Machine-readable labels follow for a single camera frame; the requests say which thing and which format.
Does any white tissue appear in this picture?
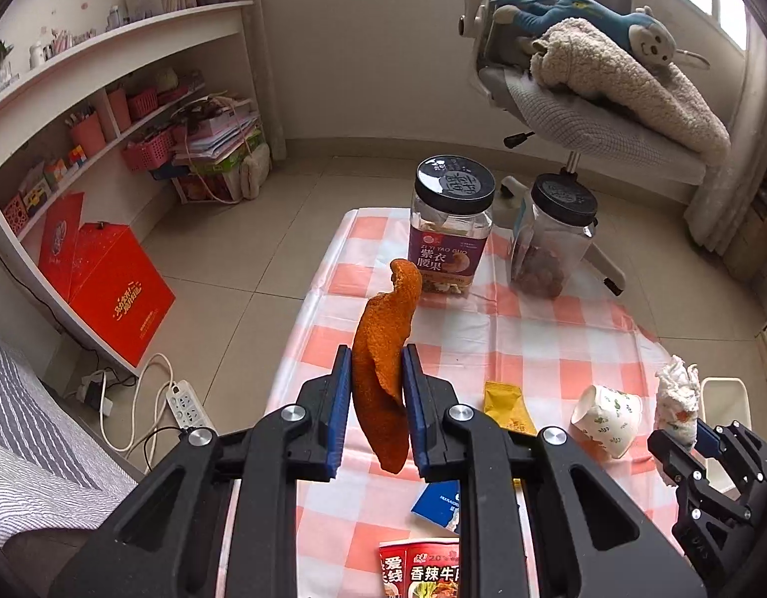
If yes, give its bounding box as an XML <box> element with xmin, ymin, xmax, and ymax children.
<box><xmin>653</xmin><ymin>355</ymin><xmax>701</xmax><ymax>449</ymax></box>

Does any white floral paper cup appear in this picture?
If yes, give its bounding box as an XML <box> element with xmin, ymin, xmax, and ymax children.
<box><xmin>570</xmin><ymin>385</ymin><xmax>643</xmax><ymax>459</ymax></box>

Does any orange peel piece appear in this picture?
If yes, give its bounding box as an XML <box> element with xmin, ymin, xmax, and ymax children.
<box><xmin>351</xmin><ymin>259</ymin><xmax>423</xmax><ymax>475</ymax></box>

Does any red instant noodle cup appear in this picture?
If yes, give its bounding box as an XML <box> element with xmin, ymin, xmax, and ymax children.
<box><xmin>378</xmin><ymin>537</ymin><xmax>461</xmax><ymax>598</ymax></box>

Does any white trash bin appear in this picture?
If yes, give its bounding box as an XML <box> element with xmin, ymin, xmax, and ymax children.
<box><xmin>700</xmin><ymin>377</ymin><xmax>752</xmax><ymax>499</ymax></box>

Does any blue white snack wrapper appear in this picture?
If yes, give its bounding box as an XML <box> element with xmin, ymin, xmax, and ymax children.
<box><xmin>412</xmin><ymin>480</ymin><xmax>461</xmax><ymax>533</ymax></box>

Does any yellow snack wrapper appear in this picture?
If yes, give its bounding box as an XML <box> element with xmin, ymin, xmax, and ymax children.
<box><xmin>484</xmin><ymin>381</ymin><xmax>537</xmax><ymax>436</ymax></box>

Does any white power strip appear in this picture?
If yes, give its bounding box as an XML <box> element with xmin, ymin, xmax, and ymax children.
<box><xmin>166</xmin><ymin>379</ymin><xmax>213</xmax><ymax>431</ymax></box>

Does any beige curtain right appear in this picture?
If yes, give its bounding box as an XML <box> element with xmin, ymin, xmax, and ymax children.
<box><xmin>685</xmin><ymin>13</ymin><xmax>767</xmax><ymax>255</ymax></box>

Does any clear jar black lid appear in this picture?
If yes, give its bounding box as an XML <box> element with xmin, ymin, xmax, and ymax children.
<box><xmin>511</xmin><ymin>170</ymin><xmax>598</xmax><ymax>299</ymax></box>

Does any nut jar purple label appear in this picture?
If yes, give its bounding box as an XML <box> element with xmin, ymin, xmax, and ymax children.
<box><xmin>408</xmin><ymin>154</ymin><xmax>496</xmax><ymax>296</ymax></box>

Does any red gift box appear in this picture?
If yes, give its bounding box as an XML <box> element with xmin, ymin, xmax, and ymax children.
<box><xmin>39</xmin><ymin>193</ymin><xmax>174</xmax><ymax>366</ymax></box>

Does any white bookshelf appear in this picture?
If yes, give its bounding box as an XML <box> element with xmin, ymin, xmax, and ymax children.
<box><xmin>0</xmin><ymin>0</ymin><xmax>256</xmax><ymax>374</ymax></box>

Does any blue monkey plush toy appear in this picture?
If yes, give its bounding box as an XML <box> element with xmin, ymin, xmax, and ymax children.
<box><xmin>492</xmin><ymin>0</ymin><xmax>676</xmax><ymax>68</ymax></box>

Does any beige fleece blanket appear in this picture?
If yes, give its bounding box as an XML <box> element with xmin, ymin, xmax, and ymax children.
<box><xmin>531</xmin><ymin>19</ymin><xmax>731</xmax><ymax>166</ymax></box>

